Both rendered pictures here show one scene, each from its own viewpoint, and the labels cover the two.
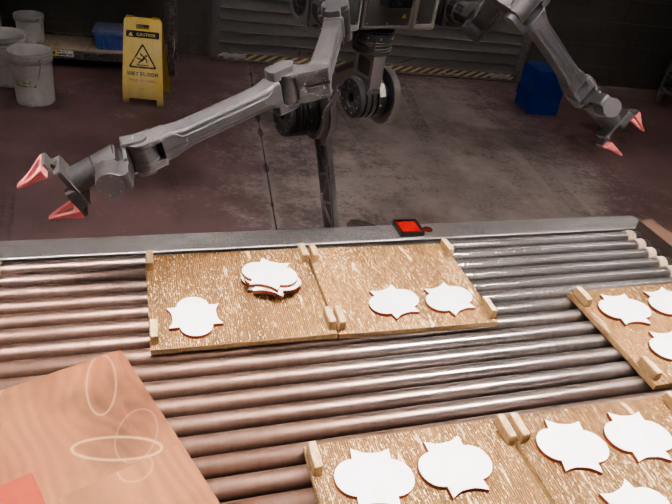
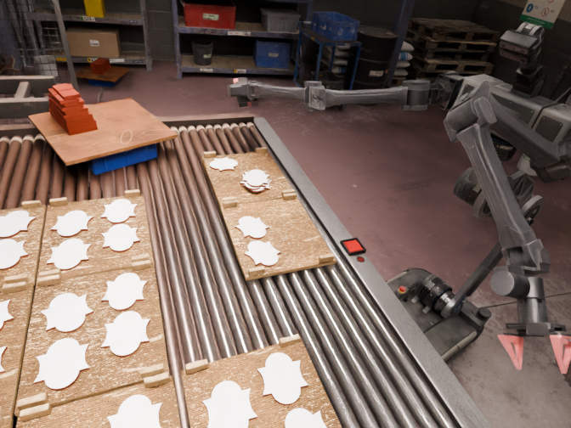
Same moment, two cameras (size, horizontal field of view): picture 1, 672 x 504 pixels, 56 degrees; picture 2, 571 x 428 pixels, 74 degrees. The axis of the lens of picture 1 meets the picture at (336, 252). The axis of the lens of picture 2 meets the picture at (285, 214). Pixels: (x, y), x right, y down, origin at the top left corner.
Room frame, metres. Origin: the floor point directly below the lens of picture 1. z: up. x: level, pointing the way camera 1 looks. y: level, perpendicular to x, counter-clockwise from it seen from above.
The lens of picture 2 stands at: (1.25, -1.30, 1.91)
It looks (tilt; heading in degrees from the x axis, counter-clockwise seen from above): 38 degrees down; 85
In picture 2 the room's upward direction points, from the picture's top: 8 degrees clockwise
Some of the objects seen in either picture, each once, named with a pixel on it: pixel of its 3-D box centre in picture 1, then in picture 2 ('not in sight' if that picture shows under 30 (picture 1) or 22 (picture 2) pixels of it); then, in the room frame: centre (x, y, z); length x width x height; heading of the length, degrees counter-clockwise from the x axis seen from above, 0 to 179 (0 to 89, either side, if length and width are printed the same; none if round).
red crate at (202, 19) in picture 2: not in sight; (208, 13); (0.37, 4.38, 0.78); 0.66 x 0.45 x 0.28; 14
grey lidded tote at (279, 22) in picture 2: not in sight; (279, 19); (1.33, 4.59, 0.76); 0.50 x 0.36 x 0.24; 20
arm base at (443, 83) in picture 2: (328, 10); (438, 92); (1.90, 0.13, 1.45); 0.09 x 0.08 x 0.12; 124
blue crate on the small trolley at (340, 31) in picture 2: not in sight; (334, 25); (1.97, 3.62, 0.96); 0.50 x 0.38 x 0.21; 119
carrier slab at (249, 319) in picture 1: (236, 295); (246, 177); (1.19, 0.22, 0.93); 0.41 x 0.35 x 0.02; 111
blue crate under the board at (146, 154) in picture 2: not in sight; (112, 143); (0.53, 0.34, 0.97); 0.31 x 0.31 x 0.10; 42
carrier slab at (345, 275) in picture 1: (397, 285); (274, 233); (1.33, -0.17, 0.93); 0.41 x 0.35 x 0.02; 110
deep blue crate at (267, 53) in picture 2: not in sight; (271, 51); (1.25, 4.62, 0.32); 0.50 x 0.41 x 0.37; 11
